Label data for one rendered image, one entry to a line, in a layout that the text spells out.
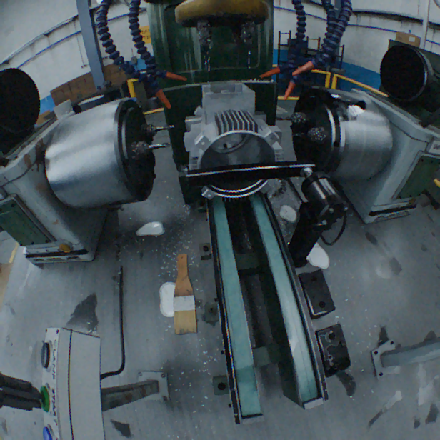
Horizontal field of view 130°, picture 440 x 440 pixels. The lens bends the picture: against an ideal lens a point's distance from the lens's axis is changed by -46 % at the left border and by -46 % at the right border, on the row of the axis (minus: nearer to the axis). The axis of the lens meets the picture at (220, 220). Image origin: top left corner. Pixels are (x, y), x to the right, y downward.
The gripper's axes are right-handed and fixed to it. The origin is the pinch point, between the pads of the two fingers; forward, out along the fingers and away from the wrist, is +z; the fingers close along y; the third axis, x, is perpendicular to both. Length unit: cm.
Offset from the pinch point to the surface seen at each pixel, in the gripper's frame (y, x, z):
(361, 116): 39, -50, 22
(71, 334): 7.9, -3.6, 4.4
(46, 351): 5.5, -1.3, 2.4
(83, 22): 500, 117, -252
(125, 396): 0.1, 2.5, 14.9
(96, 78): 500, 190, -112
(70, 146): 38.0, 2.7, -5.5
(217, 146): 56, -16, 22
